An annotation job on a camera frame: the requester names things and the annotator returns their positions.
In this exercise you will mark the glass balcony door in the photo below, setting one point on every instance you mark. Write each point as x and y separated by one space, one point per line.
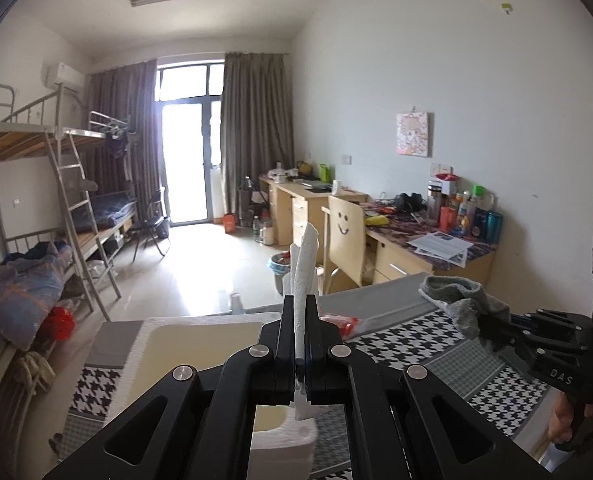
189 160

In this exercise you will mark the white double wall socket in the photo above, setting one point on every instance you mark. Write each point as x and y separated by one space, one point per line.
441 168

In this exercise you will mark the blue plaid blanket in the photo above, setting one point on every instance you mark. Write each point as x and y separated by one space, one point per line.
21 285

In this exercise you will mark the orange jug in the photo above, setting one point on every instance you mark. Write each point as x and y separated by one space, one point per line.
229 223

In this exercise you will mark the group of toiletry bottles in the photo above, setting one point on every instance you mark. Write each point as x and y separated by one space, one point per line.
469 215

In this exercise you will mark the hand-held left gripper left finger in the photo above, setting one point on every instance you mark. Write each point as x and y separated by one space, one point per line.
279 360

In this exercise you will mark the grey sock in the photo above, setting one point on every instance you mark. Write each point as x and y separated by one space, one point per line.
456 300

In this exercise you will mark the clear floor bottles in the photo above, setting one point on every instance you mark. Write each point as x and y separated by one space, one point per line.
264 230

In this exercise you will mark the hanging dark clothes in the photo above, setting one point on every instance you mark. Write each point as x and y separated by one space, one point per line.
117 145

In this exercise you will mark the white air conditioner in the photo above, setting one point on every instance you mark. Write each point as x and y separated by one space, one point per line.
64 77

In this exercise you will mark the large metal bunk bed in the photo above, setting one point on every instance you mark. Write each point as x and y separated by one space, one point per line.
6 150

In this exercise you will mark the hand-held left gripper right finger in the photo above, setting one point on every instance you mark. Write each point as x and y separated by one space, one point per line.
326 360

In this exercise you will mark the black folding chair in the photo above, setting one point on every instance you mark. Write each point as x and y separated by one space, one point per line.
149 222

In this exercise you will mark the printed paper sheets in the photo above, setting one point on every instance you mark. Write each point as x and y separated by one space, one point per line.
441 247

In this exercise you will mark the red snack packet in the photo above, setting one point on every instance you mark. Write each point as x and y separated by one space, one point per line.
349 327

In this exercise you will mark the brown curtain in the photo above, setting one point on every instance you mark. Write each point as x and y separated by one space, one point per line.
126 120
256 135

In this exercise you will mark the wooden desk with patterned cover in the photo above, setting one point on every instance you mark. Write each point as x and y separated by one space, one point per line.
406 265

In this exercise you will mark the wooden smiley face chair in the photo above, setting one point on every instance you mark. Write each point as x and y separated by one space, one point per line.
346 240

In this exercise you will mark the black headphones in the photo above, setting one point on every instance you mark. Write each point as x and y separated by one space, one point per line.
410 202

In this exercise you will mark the grey rolled cloth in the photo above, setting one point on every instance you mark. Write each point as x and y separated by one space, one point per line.
89 185

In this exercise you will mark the houndstooth table cloth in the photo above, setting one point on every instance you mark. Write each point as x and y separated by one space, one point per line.
426 355

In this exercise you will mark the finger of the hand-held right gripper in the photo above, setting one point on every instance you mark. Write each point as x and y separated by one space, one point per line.
551 367
556 325

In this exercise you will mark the person's right hand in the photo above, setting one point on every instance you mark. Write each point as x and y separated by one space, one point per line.
563 417

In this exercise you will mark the small metal bunk bed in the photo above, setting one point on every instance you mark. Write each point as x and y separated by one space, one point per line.
101 180

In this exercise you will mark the cartoon wall poster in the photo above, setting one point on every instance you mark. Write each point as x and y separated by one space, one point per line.
414 133

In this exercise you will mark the beige crumpled cloth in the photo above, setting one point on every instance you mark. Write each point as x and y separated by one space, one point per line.
34 370

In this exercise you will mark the metal bunk ladder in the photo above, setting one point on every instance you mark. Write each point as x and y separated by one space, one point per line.
81 220

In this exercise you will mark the round trash bin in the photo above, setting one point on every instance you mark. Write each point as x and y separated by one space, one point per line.
280 272

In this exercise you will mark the red plastic bag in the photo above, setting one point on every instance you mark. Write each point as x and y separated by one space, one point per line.
59 322

